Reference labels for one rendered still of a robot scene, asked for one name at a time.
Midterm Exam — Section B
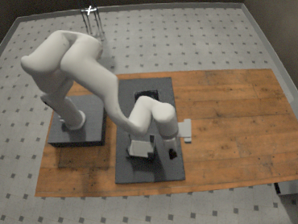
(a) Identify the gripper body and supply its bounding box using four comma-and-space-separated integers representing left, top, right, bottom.
162, 137, 177, 151

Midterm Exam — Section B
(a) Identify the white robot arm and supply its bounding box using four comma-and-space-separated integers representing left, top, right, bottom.
20, 31, 192, 143

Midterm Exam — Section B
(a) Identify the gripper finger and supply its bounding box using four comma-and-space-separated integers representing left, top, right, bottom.
169, 148, 177, 160

